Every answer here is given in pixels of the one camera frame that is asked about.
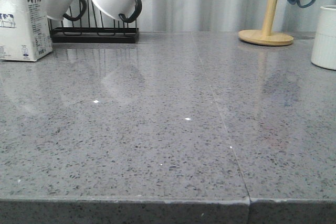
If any white ribbed HOME mug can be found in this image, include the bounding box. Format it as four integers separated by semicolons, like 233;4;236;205
311;5;335;70

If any wooden mug tree stand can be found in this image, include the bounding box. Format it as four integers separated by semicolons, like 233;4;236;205
238;0;293;46

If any white blue milk carton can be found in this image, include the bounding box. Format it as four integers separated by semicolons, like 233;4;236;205
1;0;52;62

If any black wire mug rack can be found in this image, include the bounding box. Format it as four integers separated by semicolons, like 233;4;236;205
48;0;140;43

